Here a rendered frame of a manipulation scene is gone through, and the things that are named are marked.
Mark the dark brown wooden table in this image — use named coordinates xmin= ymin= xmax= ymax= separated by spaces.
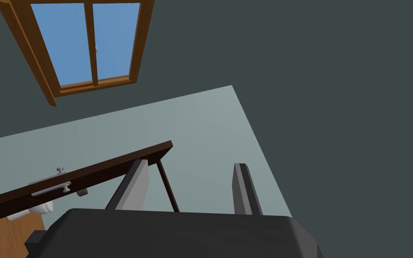
xmin=0 ymin=140 xmax=180 ymax=228

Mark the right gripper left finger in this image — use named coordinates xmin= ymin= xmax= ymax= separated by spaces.
xmin=105 ymin=159 xmax=150 ymax=211

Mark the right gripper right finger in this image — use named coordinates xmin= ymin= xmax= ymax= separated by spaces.
xmin=232 ymin=163 xmax=263 ymax=216

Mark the wooden framed window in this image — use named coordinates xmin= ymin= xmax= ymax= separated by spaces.
xmin=0 ymin=0 xmax=155 ymax=107

